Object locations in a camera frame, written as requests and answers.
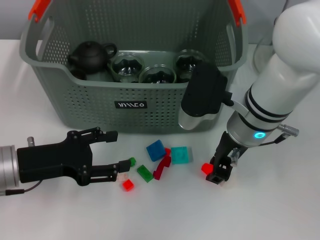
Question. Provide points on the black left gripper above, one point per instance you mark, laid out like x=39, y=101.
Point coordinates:
x=55, y=160

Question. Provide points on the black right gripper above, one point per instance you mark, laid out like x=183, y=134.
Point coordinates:
x=226, y=147

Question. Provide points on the red slope brick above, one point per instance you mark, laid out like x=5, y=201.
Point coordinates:
x=206, y=168

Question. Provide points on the small red square brick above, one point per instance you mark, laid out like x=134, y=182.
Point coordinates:
x=128, y=185

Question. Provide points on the cyan square brick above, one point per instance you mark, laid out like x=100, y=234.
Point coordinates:
x=179, y=155

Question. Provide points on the glass teacup black sleeve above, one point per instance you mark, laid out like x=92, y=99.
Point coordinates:
x=190, y=62
x=160, y=76
x=127, y=67

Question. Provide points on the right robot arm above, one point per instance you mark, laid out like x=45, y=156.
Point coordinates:
x=282, y=75

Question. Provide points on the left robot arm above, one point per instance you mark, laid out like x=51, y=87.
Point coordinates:
x=8, y=167

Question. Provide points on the grey perforated storage bin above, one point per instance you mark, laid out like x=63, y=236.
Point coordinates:
x=125, y=112

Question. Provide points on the small black teacup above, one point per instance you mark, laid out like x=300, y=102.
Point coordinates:
x=78, y=74

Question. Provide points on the clear network plug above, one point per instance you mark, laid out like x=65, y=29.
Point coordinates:
x=235, y=156

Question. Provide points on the translucent white long brick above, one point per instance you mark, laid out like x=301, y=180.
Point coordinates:
x=122, y=177

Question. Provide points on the green arch brick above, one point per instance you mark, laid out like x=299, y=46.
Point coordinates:
x=133, y=161

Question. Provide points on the green rectangular brick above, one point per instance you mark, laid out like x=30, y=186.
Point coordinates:
x=145, y=173

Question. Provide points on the blue square brick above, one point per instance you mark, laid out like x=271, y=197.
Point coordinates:
x=156, y=151

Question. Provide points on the small red round brick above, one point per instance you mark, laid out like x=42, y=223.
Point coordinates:
x=168, y=151

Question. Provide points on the dark red curved brick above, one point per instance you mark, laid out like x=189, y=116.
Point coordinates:
x=161, y=170

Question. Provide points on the silver cylindrical connector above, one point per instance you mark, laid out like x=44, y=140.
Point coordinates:
x=31, y=141

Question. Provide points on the black clay teapot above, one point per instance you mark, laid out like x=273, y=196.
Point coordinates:
x=88, y=57

